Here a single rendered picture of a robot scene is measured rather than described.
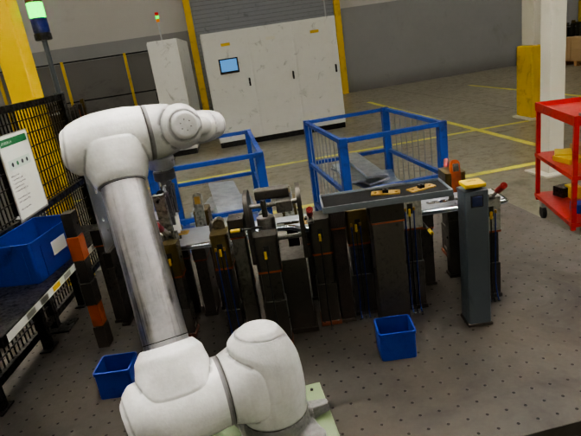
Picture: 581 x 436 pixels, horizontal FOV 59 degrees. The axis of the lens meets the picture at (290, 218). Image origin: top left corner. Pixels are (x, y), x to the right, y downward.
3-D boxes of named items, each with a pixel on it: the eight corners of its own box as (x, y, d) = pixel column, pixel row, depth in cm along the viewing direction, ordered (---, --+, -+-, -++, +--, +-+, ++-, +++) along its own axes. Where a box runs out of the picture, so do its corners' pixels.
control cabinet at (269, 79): (221, 149, 947) (194, 6, 870) (220, 144, 997) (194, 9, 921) (347, 127, 977) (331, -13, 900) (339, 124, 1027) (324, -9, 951)
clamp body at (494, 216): (493, 285, 185) (490, 188, 174) (507, 301, 174) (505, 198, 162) (472, 288, 185) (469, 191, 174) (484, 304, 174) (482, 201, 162)
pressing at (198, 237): (488, 187, 198) (488, 182, 198) (513, 203, 177) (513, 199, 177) (135, 237, 202) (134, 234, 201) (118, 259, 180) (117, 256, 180)
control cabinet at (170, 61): (181, 137, 1165) (156, 22, 1088) (205, 133, 1169) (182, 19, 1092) (169, 157, 938) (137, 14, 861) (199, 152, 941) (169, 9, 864)
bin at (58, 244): (86, 246, 187) (76, 212, 183) (41, 283, 158) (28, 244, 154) (43, 250, 189) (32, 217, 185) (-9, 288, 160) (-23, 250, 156)
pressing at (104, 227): (116, 241, 197) (92, 154, 186) (106, 253, 186) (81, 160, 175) (115, 241, 197) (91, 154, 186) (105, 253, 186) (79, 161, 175)
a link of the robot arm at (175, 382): (241, 432, 106) (133, 474, 99) (229, 419, 121) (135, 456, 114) (143, 90, 117) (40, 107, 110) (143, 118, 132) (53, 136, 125)
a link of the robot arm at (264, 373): (320, 415, 116) (305, 329, 110) (243, 446, 110) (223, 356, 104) (293, 380, 131) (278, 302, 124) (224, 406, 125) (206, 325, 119)
